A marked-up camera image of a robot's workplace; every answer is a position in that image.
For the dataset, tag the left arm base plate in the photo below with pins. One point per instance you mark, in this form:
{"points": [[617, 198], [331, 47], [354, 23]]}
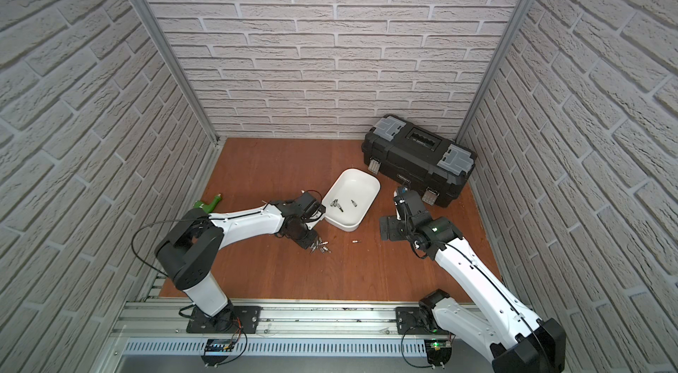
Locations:
{"points": [[231, 319]]}

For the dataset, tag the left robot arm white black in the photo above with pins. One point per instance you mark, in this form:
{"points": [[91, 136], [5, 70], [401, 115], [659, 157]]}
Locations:
{"points": [[188, 251]]}

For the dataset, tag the left aluminium corner post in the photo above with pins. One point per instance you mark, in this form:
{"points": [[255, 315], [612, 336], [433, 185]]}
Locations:
{"points": [[156, 34]]}

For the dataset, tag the controller board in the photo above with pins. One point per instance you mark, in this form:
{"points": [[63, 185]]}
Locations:
{"points": [[438, 353], [218, 351]]}

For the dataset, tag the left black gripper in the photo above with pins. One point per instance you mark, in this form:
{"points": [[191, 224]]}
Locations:
{"points": [[306, 235]]}

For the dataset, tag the pile of silver bits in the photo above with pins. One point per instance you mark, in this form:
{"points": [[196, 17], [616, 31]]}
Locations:
{"points": [[320, 245]]}

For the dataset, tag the aluminium corner post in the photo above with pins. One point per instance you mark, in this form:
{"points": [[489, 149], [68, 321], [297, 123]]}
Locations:
{"points": [[507, 38], [156, 34]]}

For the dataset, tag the right controller board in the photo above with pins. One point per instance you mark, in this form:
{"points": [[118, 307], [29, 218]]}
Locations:
{"points": [[438, 353]]}

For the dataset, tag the white rectangular storage box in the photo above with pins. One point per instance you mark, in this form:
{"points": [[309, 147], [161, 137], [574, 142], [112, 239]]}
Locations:
{"points": [[352, 184]]}

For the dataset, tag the green toy drill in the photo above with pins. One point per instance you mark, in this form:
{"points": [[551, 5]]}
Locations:
{"points": [[208, 207]]}

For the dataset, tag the right aluminium corner post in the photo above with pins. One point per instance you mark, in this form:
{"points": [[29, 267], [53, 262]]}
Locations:
{"points": [[507, 38]]}

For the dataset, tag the aluminium mounting rail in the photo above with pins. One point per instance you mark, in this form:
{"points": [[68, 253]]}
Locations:
{"points": [[168, 318]]}

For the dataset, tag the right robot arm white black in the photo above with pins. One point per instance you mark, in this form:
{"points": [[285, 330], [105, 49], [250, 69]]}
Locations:
{"points": [[511, 336]]}

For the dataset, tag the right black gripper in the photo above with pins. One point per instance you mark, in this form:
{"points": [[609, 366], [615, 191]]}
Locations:
{"points": [[392, 234]]}

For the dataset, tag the black plastic toolbox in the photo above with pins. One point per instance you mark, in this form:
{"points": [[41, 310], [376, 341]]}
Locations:
{"points": [[436, 167]]}

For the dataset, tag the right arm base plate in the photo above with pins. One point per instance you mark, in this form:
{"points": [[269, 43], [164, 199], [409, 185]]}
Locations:
{"points": [[421, 320]]}

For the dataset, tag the left controller board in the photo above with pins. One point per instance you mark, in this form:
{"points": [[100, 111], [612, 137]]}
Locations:
{"points": [[218, 351]]}

